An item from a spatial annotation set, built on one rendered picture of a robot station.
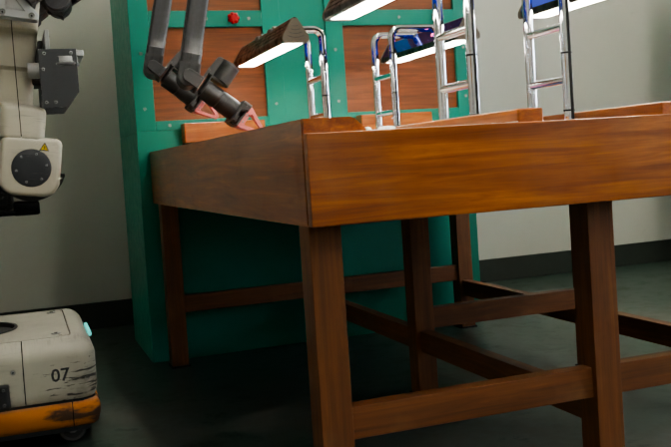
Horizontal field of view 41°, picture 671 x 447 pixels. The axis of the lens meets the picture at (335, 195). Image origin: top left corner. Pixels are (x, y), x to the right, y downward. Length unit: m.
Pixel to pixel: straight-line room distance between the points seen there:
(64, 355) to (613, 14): 3.78
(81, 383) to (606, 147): 1.44
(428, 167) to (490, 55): 3.30
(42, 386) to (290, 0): 1.76
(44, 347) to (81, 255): 1.82
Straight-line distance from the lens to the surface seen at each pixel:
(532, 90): 2.23
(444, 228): 3.69
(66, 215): 4.21
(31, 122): 2.59
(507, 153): 1.66
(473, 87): 1.98
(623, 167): 1.80
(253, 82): 3.40
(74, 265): 4.23
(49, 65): 2.59
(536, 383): 1.81
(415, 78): 3.63
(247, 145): 1.89
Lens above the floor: 0.69
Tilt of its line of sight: 2 degrees down
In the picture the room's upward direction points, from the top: 4 degrees counter-clockwise
